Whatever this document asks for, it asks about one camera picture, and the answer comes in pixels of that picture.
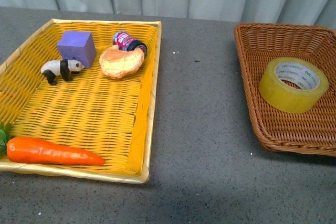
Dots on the toy panda figure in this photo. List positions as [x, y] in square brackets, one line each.
[62, 68]

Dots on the small pink black jar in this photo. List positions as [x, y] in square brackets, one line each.
[126, 42]

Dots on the toy croissant bread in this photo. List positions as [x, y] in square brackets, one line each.
[116, 63]

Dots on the yellow packing tape roll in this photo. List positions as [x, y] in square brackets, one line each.
[292, 85]

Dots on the brown woven basket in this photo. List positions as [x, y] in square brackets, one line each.
[312, 132]

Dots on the orange toy carrot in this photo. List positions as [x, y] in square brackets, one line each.
[30, 150]

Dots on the purple foam cube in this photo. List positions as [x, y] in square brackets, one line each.
[77, 45]

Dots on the yellow woven basket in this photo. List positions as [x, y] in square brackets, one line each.
[111, 118]

